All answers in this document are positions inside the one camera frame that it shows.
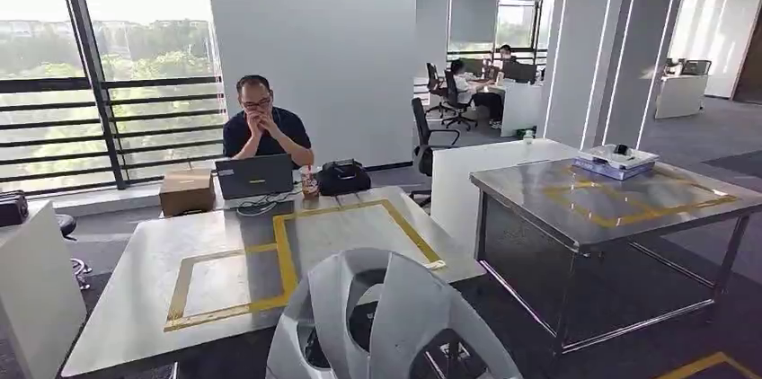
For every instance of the person behind monitor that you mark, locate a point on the person behind monitor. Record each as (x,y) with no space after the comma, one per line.
(506,53)

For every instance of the brown cardboard box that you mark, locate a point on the brown cardboard box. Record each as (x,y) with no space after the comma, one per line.
(186,192)

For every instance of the yellow tape outline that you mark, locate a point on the yellow tape outline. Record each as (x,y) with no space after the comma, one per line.
(619,221)

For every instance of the white tray on blue box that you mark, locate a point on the white tray on blue box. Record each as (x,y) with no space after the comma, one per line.
(616,162)

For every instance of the seated person in background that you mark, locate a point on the seated person in background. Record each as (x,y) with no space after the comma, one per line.
(463,88)

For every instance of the black office chair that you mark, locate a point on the black office chair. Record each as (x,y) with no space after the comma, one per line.
(433,82)
(453,96)
(424,156)

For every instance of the person at laptop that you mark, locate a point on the person at laptop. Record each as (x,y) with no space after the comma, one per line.
(268,132)

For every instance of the dark steel bench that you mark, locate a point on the dark steel bench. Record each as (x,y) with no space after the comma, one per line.
(530,198)

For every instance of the black monitor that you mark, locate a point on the black monitor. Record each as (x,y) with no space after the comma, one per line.
(520,71)
(696,67)

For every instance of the black bag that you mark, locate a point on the black bag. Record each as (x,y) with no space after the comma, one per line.
(344,179)

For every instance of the green box on floor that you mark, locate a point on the green box on floor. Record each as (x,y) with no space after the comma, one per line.
(525,132)

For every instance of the plastic drink cup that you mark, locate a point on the plastic drink cup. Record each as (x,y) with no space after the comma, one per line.
(309,183)

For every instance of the white cabinet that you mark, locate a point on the white cabinet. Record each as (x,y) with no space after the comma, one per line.
(36,293)

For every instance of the white office desk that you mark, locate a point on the white office desk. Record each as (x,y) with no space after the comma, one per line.
(521,108)

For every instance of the clear plastic bottle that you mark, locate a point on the clear plastic bottle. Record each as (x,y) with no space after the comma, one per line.
(528,137)

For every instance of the pale steel bench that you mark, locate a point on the pale steel bench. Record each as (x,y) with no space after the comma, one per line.
(149,281)

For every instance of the black stool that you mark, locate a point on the black stool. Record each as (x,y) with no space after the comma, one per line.
(66,224)

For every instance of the dark grey laptop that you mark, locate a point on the dark grey laptop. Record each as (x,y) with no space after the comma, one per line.
(255,177)

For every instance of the black case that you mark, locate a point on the black case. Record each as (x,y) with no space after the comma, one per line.
(12,209)

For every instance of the white reception desk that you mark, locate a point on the white reception desk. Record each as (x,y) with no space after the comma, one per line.
(678,96)

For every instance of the black window railing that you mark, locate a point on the black window railing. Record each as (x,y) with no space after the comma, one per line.
(161,83)

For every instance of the silver plastic wheel hubcap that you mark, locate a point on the silver plastic wheel hubcap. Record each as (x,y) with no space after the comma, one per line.
(411,317)

